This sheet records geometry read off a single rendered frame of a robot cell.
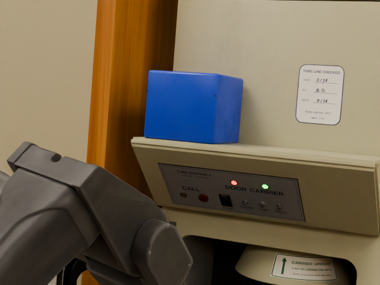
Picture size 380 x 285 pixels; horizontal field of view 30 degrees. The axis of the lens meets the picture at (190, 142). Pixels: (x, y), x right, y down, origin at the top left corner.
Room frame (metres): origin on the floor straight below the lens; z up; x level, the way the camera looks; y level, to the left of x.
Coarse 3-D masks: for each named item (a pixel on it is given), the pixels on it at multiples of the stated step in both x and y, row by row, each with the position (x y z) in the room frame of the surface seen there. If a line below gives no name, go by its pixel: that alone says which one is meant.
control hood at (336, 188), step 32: (160, 160) 0.94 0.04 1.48; (192, 160) 0.91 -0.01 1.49; (224, 160) 0.89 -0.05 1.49; (256, 160) 0.87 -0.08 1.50; (288, 160) 0.85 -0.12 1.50; (320, 160) 0.83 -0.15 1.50; (352, 160) 0.82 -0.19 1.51; (160, 192) 0.99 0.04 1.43; (320, 192) 0.87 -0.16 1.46; (352, 192) 0.85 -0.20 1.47; (320, 224) 0.92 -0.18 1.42; (352, 224) 0.89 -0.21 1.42
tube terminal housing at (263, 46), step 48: (192, 0) 1.03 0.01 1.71; (240, 0) 1.00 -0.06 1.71; (192, 48) 1.03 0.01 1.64; (240, 48) 1.00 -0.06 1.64; (288, 48) 0.97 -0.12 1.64; (336, 48) 0.95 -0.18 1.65; (288, 96) 0.97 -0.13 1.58; (288, 144) 0.97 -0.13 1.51; (336, 144) 0.94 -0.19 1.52; (240, 240) 0.99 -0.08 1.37; (288, 240) 0.96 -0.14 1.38; (336, 240) 0.94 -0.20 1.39
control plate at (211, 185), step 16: (176, 176) 0.95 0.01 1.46; (192, 176) 0.93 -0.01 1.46; (208, 176) 0.92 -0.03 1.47; (224, 176) 0.91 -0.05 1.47; (240, 176) 0.90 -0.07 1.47; (256, 176) 0.89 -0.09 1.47; (272, 176) 0.88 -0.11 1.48; (176, 192) 0.97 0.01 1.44; (192, 192) 0.96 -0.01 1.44; (208, 192) 0.95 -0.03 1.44; (224, 192) 0.94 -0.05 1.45; (240, 192) 0.92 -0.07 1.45; (256, 192) 0.91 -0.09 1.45; (272, 192) 0.90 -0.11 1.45; (288, 192) 0.89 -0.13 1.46; (208, 208) 0.97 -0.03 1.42; (224, 208) 0.96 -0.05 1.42; (240, 208) 0.95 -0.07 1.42; (256, 208) 0.94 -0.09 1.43; (272, 208) 0.92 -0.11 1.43; (288, 208) 0.91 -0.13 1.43
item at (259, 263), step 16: (256, 256) 1.02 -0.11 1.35; (272, 256) 1.00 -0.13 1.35; (288, 256) 0.99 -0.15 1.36; (304, 256) 0.99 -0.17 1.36; (320, 256) 0.99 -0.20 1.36; (240, 272) 1.03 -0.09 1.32; (256, 272) 1.00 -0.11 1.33; (272, 272) 0.99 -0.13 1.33; (288, 272) 0.98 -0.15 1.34; (304, 272) 0.98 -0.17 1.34; (320, 272) 0.98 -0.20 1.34; (336, 272) 1.00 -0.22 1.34
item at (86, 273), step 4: (64, 268) 0.73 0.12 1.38; (60, 272) 0.73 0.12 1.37; (84, 272) 0.78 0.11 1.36; (88, 272) 0.79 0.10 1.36; (60, 276) 0.73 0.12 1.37; (80, 276) 0.77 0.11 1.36; (84, 276) 0.78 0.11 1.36; (88, 276) 0.79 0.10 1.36; (60, 280) 0.73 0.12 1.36; (80, 280) 0.77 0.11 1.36; (84, 280) 0.78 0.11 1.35; (88, 280) 0.79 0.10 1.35; (92, 280) 0.80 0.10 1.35; (96, 280) 0.81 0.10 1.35; (56, 284) 0.73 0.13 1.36; (60, 284) 0.73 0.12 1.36; (76, 284) 0.76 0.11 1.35; (80, 284) 0.77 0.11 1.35; (84, 284) 0.78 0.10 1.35; (88, 284) 0.79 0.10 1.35; (92, 284) 0.80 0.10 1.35; (96, 284) 0.81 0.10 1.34
